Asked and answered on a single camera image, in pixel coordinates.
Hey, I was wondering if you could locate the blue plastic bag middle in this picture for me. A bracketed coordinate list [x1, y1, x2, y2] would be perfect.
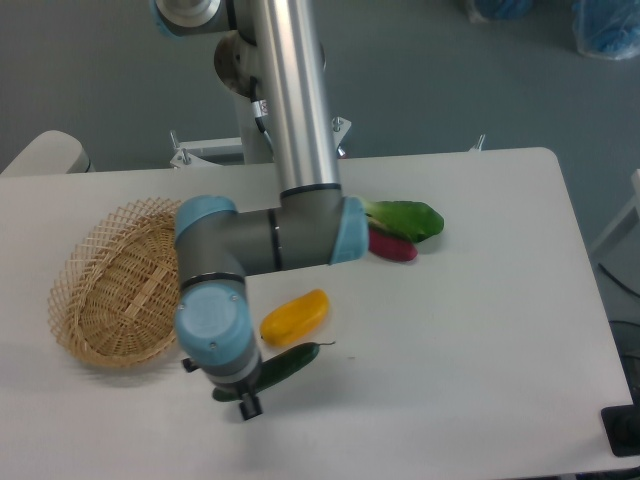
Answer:
[464, 0, 534, 22]

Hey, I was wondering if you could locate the white chair back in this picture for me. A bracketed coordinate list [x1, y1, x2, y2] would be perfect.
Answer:
[1, 130, 95, 177]

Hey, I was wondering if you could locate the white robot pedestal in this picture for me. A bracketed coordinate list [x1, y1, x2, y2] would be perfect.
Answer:
[168, 25, 352, 170]

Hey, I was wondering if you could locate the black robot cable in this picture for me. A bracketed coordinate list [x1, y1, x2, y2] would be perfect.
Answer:
[247, 75, 277, 151]

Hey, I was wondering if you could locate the red radish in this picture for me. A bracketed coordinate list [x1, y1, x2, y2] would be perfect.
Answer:
[368, 227, 418, 262]

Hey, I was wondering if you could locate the white furniture frame right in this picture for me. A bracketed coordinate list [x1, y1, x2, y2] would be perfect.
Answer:
[589, 170, 639, 259]

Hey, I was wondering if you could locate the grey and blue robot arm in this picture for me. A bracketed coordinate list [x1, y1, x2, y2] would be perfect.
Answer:
[151, 1, 368, 420]

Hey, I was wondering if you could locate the blue plastic bag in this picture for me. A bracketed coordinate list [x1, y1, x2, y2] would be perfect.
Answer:
[464, 0, 534, 22]
[572, 0, 639, 61]

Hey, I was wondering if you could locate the green bok choy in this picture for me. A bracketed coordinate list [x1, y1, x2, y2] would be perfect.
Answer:
[361, 198, 445, 244]

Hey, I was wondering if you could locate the green cucumber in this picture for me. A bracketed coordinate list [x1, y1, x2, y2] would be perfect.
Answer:
[211, 340, 337, 403]

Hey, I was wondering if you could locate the woven wicker basket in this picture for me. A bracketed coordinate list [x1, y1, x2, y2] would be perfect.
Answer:
[48, 198, 181, 369]

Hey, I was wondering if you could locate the yellow bell pepper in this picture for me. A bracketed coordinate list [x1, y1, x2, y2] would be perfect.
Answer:
[259, 289, 330, 348]

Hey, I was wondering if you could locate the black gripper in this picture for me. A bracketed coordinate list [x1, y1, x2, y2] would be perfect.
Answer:
[181, 357, 263, 419]

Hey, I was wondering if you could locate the blue plastic bag right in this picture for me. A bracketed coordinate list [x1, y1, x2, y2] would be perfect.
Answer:
[572, 0, 639, 61]

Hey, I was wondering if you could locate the black device at edge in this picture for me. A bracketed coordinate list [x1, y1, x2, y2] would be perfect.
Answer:
[601, 405, 639, 458]

